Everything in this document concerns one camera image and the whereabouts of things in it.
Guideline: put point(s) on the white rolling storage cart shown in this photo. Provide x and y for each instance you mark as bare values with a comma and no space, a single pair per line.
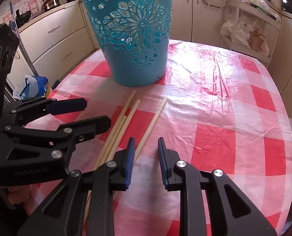
252,28

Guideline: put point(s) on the teal perforated utensil basket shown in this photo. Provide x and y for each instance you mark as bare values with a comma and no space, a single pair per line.
133,36

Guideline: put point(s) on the steel kettle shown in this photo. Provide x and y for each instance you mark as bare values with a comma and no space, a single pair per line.
49,4

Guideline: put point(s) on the black wok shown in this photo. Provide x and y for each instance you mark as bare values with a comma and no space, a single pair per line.
23,18

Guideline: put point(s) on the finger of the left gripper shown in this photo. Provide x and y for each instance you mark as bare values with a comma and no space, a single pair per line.
38,107
87,129

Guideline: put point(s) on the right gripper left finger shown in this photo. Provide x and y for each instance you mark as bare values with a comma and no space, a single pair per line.
83,197

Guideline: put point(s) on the wooden chopstick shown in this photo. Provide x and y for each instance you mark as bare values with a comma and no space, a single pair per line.
149,129
86,212
111,134
121,131

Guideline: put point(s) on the blue white plastic bag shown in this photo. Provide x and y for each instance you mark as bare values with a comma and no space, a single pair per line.
31,87

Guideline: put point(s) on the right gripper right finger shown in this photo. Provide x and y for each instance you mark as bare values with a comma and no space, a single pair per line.
231,212

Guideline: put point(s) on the person's left hand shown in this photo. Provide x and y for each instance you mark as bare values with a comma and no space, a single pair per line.
18,194

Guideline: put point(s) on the red checkered plastic tablecloth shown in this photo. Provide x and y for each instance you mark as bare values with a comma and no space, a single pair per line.
223,111

